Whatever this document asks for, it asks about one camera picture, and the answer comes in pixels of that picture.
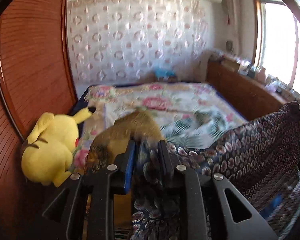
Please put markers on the wooden-framed window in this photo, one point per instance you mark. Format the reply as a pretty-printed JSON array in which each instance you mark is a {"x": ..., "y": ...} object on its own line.
[{"x": 277, "y": 42}]

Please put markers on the yellow plush toy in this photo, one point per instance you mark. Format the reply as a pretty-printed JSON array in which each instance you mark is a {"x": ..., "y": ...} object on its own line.
[{"x": 52, "y": 142}]

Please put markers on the brown slatted wooden wardrobe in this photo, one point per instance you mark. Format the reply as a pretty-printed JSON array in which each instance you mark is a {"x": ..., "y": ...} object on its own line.
[{"x": 27, "y": 55}]

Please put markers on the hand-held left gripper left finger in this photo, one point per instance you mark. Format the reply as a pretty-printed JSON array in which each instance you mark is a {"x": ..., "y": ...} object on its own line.
[{"x": 129, "y": 172}]

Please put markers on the dark oval ornament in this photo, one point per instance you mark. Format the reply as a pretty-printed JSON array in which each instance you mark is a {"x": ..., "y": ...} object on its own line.
[{"x": 229, "y": 45}]

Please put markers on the floral blanket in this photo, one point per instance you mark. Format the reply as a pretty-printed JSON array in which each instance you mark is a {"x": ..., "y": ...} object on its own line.
[{"x": 165, "y": 97}]

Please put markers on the sheer circle-patterned curtain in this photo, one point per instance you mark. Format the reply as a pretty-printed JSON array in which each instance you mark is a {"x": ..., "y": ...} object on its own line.
[{"x": 127, "y": 42}]

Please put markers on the leaf-print bed sheet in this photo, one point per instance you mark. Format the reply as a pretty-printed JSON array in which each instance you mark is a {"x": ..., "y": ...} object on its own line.
[{"x": 190, "y": 132}]

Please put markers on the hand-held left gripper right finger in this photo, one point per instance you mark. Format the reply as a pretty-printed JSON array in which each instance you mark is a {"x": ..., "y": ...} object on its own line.
[{"x": 165, "y": 165}]

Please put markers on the dark circle-patterned shirt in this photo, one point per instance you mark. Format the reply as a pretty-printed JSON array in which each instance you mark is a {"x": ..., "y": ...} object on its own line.
[{"x": 252, "y": 150}]

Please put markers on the low wooden cabinet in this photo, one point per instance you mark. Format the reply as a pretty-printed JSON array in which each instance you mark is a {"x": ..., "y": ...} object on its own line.
[{"x": 235, "y": 92}]

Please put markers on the blue tissue box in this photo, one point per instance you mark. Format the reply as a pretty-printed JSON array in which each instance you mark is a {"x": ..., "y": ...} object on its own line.
[{"x": 163, "y": 73}]

